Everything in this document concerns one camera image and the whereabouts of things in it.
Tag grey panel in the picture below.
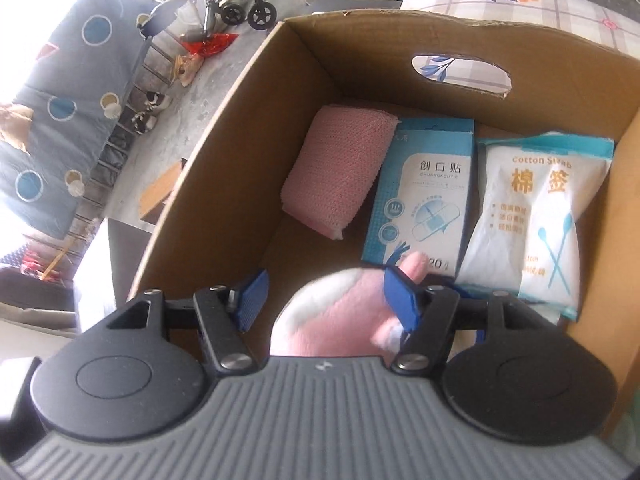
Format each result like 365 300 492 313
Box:
74 219 153 335

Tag crumpled red plastic bag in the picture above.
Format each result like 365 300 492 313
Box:
187 32 241 57

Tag blue quilt with circles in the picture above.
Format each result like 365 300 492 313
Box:
0 0 157 242

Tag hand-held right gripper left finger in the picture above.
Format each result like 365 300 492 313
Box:
107 268 271 377

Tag brown cardboard box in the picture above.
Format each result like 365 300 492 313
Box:
127 10 640 441

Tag white cotton swab packet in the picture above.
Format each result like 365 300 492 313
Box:
456 131 616 322

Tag pink knitted towel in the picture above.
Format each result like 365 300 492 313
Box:
280 104 402 241

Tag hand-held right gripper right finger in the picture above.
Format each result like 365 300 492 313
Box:
384 266 536 375

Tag tan shoes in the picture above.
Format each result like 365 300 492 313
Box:
171 51 207 87

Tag small wooden stool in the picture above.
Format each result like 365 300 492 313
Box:
140 159 187 224

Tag pink and white plush toy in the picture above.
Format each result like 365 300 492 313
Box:
270 251 432 359

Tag plaid floral bed sheet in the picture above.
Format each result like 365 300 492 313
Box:
400 0 640 63

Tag blue bandage box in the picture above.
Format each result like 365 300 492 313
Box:
361 119 476 280

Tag black and white sneakers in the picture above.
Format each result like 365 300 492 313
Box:
129 91 174 134

